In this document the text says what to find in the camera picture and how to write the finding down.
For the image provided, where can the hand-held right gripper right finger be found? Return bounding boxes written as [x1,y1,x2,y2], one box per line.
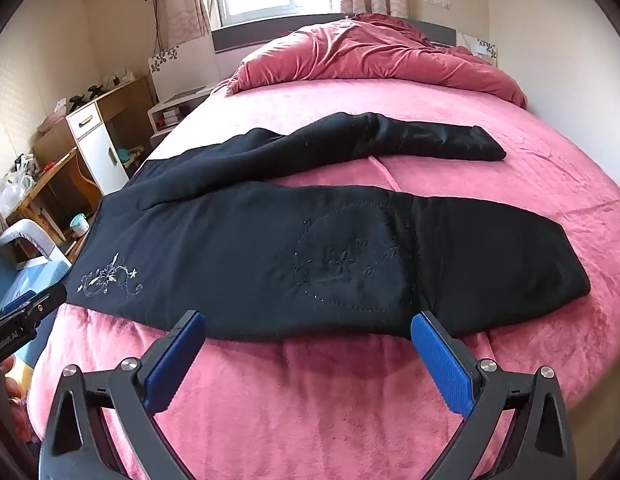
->
[411,311,578,480]

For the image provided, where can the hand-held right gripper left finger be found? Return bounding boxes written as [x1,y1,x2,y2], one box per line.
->
[40,310,207,480]

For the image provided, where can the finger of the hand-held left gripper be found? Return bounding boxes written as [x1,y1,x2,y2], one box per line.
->
[1,284,69,328]

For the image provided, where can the black embroidered pants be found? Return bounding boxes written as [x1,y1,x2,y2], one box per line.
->
[65,111,591,345]

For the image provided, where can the white chair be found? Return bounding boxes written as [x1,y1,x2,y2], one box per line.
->
[0,219,73,267]

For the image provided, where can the low wooden table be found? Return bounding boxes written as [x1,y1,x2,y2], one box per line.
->
[4,149,81,243]

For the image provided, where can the white plastic bag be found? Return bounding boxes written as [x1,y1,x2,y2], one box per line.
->
[0,170,30,216]

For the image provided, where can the pink cloth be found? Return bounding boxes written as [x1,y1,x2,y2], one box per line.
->
[27,72,620,480]

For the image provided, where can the white cabinet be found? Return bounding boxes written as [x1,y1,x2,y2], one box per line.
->
[66,100,131,197]

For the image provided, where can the wooden desk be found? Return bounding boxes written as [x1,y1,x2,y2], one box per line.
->
[32,77,158,196]

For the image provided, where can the white nightstand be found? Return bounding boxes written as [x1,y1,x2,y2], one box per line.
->
[147,85,214,136]

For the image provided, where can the white floral panel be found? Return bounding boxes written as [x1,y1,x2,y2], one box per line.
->
[149,45,183,106]

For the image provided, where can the red duvet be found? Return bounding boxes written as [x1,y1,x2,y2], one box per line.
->
[226,13,528,110]

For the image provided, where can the grey bed headboard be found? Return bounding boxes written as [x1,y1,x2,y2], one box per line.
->
[211,13,458,81]

